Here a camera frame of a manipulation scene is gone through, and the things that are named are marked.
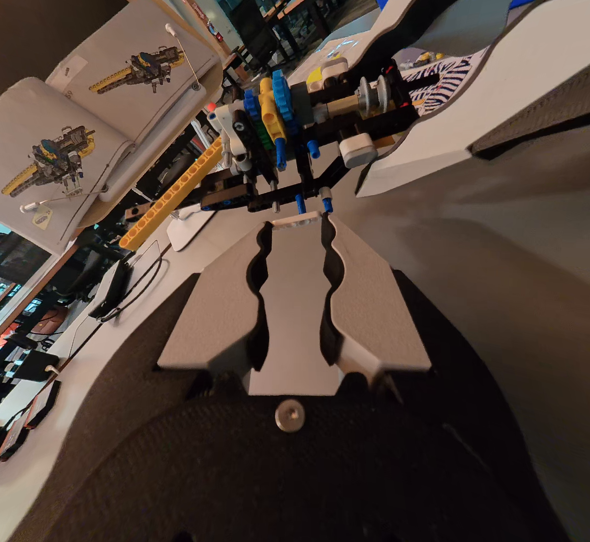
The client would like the partly built lego model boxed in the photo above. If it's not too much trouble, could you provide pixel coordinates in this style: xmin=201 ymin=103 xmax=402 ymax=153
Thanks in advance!
xmin=119 ymin=57 xmax=443 ymax=251

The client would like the lego instruction booklet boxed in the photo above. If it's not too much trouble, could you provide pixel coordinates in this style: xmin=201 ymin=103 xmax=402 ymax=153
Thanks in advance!
xmin=0 ymin=0 xmax=219 ymax=252

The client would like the black charger device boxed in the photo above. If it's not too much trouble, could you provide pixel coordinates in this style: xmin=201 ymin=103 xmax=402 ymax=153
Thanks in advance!
xmin=88 ymin=258 xmax=135 ymax=321

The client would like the black cable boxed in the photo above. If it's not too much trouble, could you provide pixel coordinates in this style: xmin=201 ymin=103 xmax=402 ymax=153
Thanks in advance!
xmin=99 ymin=240 xmax=177 ymax=323

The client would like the zebra striped sticker sheet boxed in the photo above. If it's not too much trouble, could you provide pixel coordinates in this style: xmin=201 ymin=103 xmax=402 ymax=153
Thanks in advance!
xmin=399 ymin=55 xmax=478 ymax=118

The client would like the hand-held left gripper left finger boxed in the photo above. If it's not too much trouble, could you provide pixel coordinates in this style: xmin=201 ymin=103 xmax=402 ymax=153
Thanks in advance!
xmin=157 ymin=221 xmax=273 ymax=395

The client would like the small white lego beam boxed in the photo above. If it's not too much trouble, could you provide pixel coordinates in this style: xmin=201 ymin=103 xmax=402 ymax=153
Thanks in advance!
xmin=272 ymin=211 xmax=323 ymax=231

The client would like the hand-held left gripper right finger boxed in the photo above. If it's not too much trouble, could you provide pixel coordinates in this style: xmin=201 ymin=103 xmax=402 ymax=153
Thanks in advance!
xmin=319 ymin=214 xmax=432 ymax=388

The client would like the paper sheet with yellow note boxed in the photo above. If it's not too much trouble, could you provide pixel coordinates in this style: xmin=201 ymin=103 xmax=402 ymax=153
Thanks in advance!
xmin=288 ymin=34 xmax=376 ymax=91

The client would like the black office chair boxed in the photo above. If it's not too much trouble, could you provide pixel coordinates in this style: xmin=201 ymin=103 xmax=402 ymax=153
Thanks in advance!
xmin=228 ymin=0 xmax=296 ymax=73

